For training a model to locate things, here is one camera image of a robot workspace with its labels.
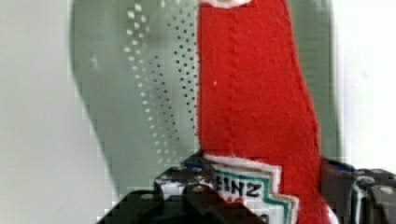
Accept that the red felt ketchup bottle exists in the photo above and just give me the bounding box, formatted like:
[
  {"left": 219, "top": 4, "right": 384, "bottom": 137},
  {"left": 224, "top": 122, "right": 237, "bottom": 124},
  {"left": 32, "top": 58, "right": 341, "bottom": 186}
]
[{"left": 197, "top": 0, "right": 338, "bottom": 224}]

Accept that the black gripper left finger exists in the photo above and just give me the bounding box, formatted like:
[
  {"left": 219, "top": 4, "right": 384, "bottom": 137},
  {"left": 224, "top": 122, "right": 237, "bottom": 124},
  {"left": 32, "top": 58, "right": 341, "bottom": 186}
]
[{"left": 97, "top": 151, "right": 268, "bottom": 224}]

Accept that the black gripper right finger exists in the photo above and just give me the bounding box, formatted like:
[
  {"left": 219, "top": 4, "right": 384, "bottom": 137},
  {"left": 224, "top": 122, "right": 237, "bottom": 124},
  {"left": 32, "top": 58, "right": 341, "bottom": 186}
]
[{"left": 321, "top": 159, "right": 396, "bottom": 224}]

